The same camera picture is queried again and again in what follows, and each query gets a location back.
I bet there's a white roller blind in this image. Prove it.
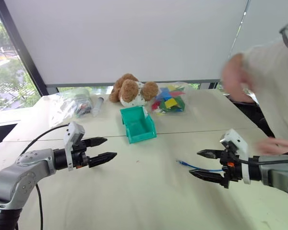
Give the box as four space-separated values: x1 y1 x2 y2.
2 0 288 88

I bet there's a black side desk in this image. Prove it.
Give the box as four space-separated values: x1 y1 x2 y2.
0 115 18 154

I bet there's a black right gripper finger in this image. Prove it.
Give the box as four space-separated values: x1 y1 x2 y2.
196 149 223 160
188 169 225 185

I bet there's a clear bag of colourful blocks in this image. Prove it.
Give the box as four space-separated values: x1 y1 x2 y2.
150 81 191 116

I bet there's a brown and white plush toy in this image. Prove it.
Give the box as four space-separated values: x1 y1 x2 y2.
108 73 160 107

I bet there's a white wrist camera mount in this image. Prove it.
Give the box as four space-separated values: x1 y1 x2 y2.
219 128 252 185
63 121 85 172

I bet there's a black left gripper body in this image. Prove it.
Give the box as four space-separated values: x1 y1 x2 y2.
71 138 91 170

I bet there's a green plastic storage bin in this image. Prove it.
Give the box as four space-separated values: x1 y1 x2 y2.
120 106 157 145

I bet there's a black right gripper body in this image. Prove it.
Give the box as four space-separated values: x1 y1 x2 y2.
219 146 245 190

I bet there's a dark window frame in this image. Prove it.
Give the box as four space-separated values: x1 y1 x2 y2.
0 0 49 97

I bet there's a person's bare hand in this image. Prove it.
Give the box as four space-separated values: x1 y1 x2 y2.
256 137 288 156

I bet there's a person in white shirt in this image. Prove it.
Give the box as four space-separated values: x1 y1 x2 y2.
229 0 288 147

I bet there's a roller blind pull chain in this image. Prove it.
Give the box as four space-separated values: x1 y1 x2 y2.
228 0 252 59

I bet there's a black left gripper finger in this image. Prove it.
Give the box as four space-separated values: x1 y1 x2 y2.
88 152 118 169
83 137 108 148

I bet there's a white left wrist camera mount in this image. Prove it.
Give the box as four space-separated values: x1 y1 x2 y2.
63 121 85 172

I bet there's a clear bag of small parts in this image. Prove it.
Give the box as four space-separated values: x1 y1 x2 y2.
48 87 95 126

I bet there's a blue cable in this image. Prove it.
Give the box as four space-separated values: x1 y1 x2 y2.
176 160 225 173

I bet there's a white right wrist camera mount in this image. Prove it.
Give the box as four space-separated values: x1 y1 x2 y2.
219 128 252 185

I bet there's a grey marker pen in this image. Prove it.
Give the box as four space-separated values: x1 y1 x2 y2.
92 95 106 117

